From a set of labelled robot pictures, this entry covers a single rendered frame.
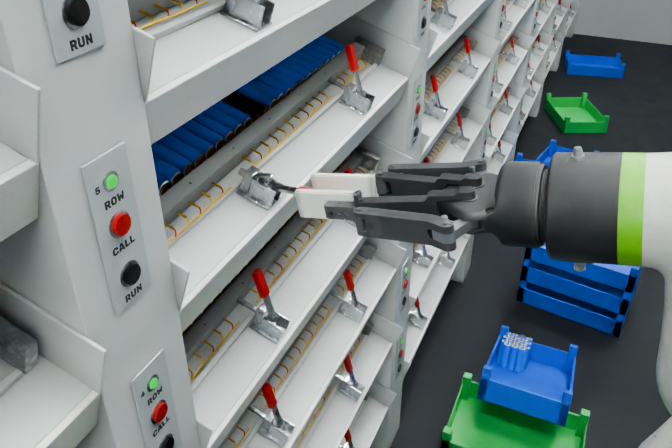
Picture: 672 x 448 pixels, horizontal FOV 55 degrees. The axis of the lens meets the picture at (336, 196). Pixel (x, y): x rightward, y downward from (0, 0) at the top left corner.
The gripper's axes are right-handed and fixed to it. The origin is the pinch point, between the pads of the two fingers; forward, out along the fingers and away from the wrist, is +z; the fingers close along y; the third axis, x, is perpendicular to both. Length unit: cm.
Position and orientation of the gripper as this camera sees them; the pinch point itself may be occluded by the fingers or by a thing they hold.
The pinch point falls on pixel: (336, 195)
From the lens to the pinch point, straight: 64.3
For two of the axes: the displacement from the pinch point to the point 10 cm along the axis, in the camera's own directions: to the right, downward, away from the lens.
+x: -1.8, -8.8, -4.4
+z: -8.9, -0.4, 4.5
